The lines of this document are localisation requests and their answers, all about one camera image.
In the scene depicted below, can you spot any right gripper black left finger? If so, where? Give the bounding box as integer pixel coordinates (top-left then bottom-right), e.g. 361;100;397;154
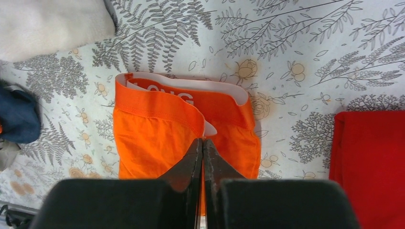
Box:
30;139;203;229

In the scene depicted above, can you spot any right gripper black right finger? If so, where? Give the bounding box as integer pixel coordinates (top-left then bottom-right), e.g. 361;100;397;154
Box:
203;140;360;229

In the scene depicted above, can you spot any orange underwear white trim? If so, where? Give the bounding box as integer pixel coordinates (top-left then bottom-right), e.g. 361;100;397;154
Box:
113;72;261;179

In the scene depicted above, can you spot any navy underwear orange trim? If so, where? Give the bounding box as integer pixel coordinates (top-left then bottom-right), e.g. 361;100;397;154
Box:
0;85;42;144

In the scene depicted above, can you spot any red folded cloth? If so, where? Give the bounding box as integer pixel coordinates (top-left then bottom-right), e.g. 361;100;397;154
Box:
329;111;405;229

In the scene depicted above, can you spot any floral bed sheet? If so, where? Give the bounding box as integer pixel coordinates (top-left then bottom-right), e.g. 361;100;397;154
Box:
0;0;405;209

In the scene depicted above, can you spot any grey garment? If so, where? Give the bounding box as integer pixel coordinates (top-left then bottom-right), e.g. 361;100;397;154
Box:
0;139;21;172

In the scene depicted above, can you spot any black white checkered pillow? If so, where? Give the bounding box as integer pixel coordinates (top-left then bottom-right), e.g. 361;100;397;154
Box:
0;0;116;62

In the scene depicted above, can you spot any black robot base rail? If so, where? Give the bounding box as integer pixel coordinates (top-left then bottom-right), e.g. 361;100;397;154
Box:
0;205;34;229

